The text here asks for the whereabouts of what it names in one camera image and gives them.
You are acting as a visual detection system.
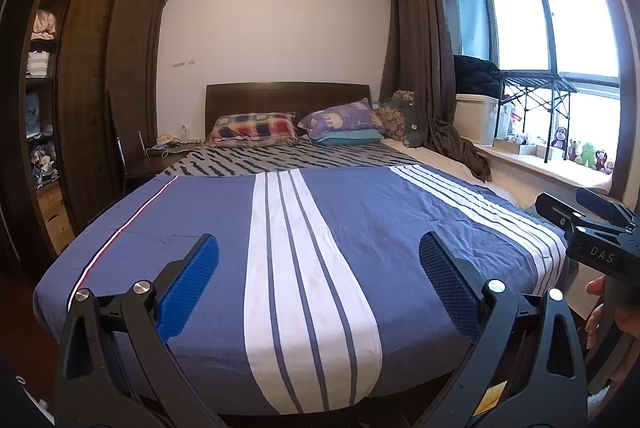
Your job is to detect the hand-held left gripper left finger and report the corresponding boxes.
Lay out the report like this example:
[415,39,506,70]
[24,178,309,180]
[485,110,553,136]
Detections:
[54,234,226,428]

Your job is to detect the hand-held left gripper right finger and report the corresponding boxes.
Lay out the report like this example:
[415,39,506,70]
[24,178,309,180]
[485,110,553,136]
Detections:
[419,232,588,428]

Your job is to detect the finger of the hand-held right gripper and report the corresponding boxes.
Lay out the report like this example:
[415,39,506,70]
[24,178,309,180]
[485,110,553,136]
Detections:
[535,192,591,243]
[575,187,640,225]

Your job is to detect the person's right hand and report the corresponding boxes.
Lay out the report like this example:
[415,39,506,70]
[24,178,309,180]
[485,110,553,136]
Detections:
[584,275,640,381]

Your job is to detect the blue white striped blanket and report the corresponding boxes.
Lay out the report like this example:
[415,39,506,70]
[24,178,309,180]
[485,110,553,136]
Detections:
[32,163,571,421]

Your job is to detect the white storage box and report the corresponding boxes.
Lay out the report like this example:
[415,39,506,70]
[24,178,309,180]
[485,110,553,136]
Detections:
[454,94,501,146]

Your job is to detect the dark wooden chair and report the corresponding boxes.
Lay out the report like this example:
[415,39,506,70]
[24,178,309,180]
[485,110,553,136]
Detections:
[107,89,193,196]

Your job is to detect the black padded jacket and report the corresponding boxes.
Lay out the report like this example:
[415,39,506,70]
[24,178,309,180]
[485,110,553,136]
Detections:
[452,54,502,99]

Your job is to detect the grey zebra striped sheet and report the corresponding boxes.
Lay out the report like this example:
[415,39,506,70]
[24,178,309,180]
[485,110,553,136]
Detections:
[170,139,426,179]

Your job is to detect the grey green cushion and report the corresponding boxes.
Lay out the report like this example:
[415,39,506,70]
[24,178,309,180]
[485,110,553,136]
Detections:
[400,100,426,148]

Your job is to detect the red blue plaid pillow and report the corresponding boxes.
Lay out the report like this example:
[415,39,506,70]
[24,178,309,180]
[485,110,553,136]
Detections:
[207,112,299,148]

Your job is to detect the brown floral cushion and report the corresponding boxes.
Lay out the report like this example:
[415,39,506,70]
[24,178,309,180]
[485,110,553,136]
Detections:
[372,90,416,141]

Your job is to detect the teal pillow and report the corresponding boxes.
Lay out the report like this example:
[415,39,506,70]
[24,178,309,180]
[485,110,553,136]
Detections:
[310,128,385,147]

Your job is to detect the glass window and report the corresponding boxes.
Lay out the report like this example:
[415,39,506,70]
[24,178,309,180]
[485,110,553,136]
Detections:
[487,0,626,174]

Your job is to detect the purple elephant print pillow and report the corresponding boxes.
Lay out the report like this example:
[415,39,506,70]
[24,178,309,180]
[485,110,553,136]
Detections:
[297,98,388,141]

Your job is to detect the teal roller blind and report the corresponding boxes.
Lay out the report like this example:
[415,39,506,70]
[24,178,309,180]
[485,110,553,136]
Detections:
[451,0,497,70]

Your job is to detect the dark wooden headboard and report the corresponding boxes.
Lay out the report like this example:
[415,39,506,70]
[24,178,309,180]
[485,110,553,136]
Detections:
[205,81,372,139]

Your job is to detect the brown curtain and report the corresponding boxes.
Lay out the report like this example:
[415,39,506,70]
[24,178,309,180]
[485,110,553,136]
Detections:
[379,0,493,183]

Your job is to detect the dark wooden wardrobe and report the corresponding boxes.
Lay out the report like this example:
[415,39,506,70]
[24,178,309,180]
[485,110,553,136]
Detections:
[0,0,166,269]

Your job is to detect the light blue folded clothes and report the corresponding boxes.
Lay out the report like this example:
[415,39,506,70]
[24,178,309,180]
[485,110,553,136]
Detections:
[25,92,56,139]

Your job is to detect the white striped storage basket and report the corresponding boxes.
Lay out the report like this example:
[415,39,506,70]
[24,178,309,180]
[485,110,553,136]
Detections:
[26,50,51,76]

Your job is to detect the pink folded clothes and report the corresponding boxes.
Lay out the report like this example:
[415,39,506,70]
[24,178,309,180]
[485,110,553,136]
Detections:
[31,9,60,41]

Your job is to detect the white charger cables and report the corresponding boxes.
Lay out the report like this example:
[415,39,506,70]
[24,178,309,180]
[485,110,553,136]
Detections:
[145,133,206,159]

